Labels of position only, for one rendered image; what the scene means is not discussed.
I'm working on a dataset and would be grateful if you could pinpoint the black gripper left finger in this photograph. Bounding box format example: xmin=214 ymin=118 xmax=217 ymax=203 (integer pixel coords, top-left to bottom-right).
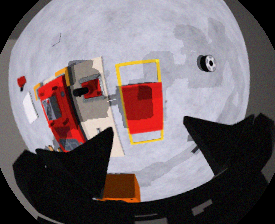
xmin=35 ymin=127 xmax=114 ymax=200

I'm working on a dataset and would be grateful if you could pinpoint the white flat square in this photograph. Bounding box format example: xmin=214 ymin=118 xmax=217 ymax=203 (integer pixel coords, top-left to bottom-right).
xmin=23 ymin=91 xmax=39 ymax=123

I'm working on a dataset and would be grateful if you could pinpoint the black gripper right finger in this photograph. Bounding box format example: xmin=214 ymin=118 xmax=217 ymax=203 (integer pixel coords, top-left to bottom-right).
xmin=182 ymin=115 xmax=255 ymax=176

